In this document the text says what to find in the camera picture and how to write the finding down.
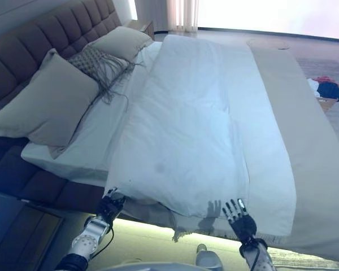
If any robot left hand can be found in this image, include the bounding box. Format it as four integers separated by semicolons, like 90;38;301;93
95;186;127;221

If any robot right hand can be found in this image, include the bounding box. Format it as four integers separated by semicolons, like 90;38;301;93
221;198;257;241

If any white duvet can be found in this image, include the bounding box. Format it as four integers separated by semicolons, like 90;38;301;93
104;35;297;237

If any beige fringed bed runner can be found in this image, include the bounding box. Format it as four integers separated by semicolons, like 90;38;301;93
169;39;339;257

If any silver robot right leg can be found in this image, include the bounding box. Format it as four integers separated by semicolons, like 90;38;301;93
196;244;224;271

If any silver robot torso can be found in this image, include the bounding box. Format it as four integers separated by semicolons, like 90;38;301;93
112;261;204;271

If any wooden nightstand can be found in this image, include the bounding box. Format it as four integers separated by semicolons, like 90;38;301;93
0;190;66;271

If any large beige pillow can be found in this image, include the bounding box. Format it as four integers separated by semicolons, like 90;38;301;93
0;47;100;160

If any woven fringed decorative cushion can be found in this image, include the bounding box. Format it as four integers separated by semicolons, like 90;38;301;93
67;45;146;105

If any wooden laundry basket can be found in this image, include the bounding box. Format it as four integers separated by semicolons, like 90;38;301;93
316;95;339;112

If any white garment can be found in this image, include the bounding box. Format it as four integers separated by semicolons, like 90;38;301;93
307;78;321;98

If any black garment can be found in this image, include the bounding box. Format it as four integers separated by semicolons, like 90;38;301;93
318;81;339;102

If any small beige pillow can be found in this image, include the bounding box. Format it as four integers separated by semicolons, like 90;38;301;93
92;26;153;62

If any red garment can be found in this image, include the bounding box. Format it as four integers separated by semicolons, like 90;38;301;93
313;75;337;84

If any small wooden bedside table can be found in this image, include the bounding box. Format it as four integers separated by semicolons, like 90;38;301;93
132;20;155;40

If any beige window curtain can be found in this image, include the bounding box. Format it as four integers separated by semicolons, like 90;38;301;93
166;0;200;32

